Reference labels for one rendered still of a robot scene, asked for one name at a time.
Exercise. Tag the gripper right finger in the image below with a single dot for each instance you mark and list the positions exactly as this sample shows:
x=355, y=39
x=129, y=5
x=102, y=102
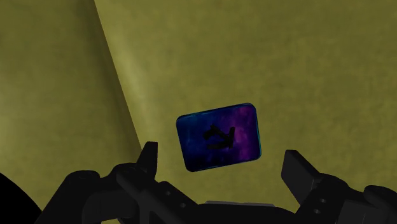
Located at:
x=335, y=198

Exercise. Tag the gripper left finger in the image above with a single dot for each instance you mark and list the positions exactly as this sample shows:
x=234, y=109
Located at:
x=102, y=198

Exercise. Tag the blue purple tablet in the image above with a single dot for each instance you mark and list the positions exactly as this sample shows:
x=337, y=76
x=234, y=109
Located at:
x=195, y=145

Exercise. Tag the olive yellow upholstered furniture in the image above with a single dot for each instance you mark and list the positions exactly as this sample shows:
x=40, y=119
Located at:
x=294, y=56

